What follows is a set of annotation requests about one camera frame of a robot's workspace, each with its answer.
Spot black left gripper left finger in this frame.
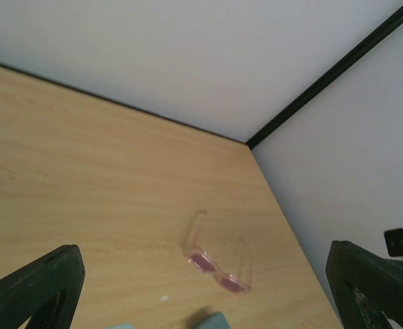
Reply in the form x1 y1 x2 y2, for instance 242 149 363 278
0 245 86 328

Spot pink transparent sunglasses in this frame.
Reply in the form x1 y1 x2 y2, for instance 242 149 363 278
183 210 253 295

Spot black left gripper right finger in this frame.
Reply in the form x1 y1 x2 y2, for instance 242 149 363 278
326 241 403 328

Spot grey green glasses case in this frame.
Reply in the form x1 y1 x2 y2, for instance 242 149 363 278
107 310 230 329

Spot black frame post right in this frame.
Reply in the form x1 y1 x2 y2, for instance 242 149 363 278
245 5 403 149

